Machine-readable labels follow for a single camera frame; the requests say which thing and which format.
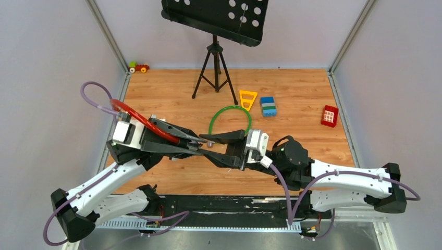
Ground red window block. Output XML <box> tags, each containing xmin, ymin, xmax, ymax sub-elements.
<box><xmin>321</xmin><ymin>105</ymin><xmax>339</xmax><ymax>128</ymax></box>

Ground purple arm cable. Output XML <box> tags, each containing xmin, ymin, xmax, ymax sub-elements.
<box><xmin>43</xmin><ymin>81</ymin><xmax>190</xmax><ymax>247</ymax></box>
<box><xmin>269</xmin><ymin>164</ymin><xmax>421</xmax><ymax>241</ymax></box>

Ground black music stand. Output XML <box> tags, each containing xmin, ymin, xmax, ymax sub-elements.
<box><xmin>161</xmin><ymin>0</ymin><xmax>269</xmax><ymax>105</ymax></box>

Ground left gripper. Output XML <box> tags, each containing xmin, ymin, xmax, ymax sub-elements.
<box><xmin>134</xmin><ymin>114</ymin><xmax>207</xmax><ymax>160</ymax></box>

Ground yellow triangular plastic piece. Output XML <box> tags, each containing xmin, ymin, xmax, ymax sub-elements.
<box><xmin>239</xmin><ymin>90</ymin><xmax>258</xmax><ymax>111</ymax></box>

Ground blue green stacked blocks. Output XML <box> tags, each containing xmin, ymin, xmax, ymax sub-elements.
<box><xmin>260</xmin><ymin>96</ymin><xmax>277</xmax><ymax>117</ymax></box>

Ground green cable lock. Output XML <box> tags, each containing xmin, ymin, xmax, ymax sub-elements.
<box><xmin>208</xmin><ymin>106</ymin><xmax>252</xmax><ymax>134</ymax></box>

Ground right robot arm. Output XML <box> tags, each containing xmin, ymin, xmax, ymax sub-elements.
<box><xmin>202</xmin><ymin>129</ymin><xmax>407</xmax><ymax>218</ymax></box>

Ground thick red cable lock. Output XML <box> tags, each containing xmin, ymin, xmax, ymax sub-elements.
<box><xmin>109</xmin><ymin>99</ymin><xmax>180</xmax><ymax>145</ymax></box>

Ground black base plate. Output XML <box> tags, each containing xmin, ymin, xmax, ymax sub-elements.
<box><xmin>126</xmin><ymin>195</ymin><xmax>332</xmax><ymax>229</ymax></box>

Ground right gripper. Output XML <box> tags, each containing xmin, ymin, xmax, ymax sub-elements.
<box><xmin>194</xmin><ymin>129</ymin><xmax>281</xmax><ymax>177</ymax></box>

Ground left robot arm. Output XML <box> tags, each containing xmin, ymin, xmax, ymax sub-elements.
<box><xmin>50</xmin><ymin>115</ymin><xmax>206</xmax><ymax>243</ymax></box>

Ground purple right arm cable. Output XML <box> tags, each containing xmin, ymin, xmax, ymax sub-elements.
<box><xmin>269</xmin><ymin>164</ymin><xmax>421</xmax><ymax>241</ymax></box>

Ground keys of red lock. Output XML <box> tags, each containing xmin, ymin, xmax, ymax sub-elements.
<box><xmin>207</xmin><ymin>140</ymin><xmax>215</xmax><ymax>148</ymax></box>

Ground toy car red green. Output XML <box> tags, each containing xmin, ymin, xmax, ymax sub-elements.
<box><xmin>128</xmin><ymin>61</ymin><xmax>150</xmax><ymax>73</ymax></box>

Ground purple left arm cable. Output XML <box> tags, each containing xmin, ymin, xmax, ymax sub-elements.
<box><xmin>43</xmin><ymin>81</ymin><xmax>190</xmax><ymax>247</ymax></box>

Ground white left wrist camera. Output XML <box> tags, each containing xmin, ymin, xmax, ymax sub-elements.
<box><xmin>112</xmin><ymin>113</ymin><xmax>145</xmax><ymax>149</ymax></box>

